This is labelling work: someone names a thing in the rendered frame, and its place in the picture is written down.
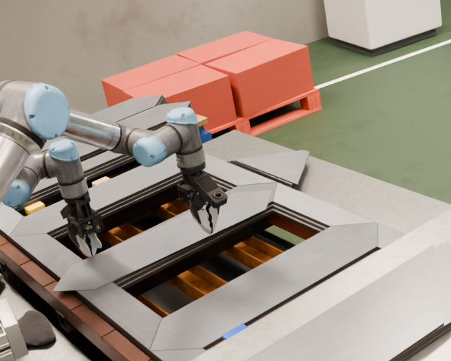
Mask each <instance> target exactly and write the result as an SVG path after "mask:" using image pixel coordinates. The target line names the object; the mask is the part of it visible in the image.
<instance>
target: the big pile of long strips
mask: <svg viewBox="0 0 451 361"><path fill-rule="evenodd" d="M190 106H191V101H188V102H176V103H170V104H168V101H167V100H165V97H164V96H163V95H153V96H147V97H136V98H132V99H129V100H126V101H124V102H121V103H119V104H117V105H113V106H111V107H108V108H106V109H104V110H101V111H99V112H96V113H93V114H92V115H94V116H96V117H100V118H103V119H106V120H109V121H112V122H116V123H119V124H122V125H126V126H129V127H136V128H140V129H145V130H152V131H155V130H158V129H159V128H161V127H163V126H164V125H166V124H167V117H166V116H167V114H168V113H169V111H171V110H174V109H175V108H179V107H189V108H190ZM60 140H68V139H66V138H61V137H58V138H55V139H53V140H48V141H47V142H46V143H45V145H44V147H43V148H42V150H41V152H40V153H43V152H47V151H49V146H50V145H51V144H52V143H54V142H57V141H60ZM73 142H74V143H75V145H76V147H77V151H78V153H79V155H80V160H81V162H82V161H85V160H87V159H90V158H92V157H95V156H96V155H99V154H101V153H104V152H106V151H108V150H105V149H102V148H97V147H95V146H91V145H87V144H84V143H79V142H77V141H73Z"/></svg>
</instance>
